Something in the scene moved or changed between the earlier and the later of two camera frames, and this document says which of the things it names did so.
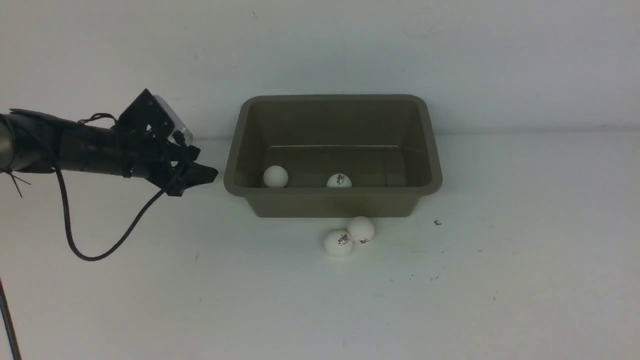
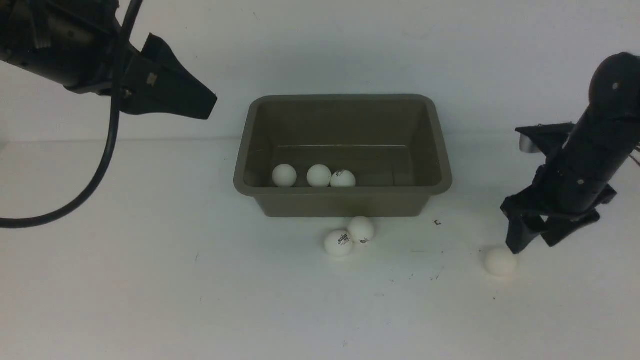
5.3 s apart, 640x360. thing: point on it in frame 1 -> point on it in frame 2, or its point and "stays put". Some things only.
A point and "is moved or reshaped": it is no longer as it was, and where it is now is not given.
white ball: (339, 180) is moved or reshaped
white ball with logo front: (338, 243) stays put
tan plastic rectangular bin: (388, 144) stays put
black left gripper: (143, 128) -> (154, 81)
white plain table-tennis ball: (275, 176) is moved or reshaped
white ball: (362, 230) stays put
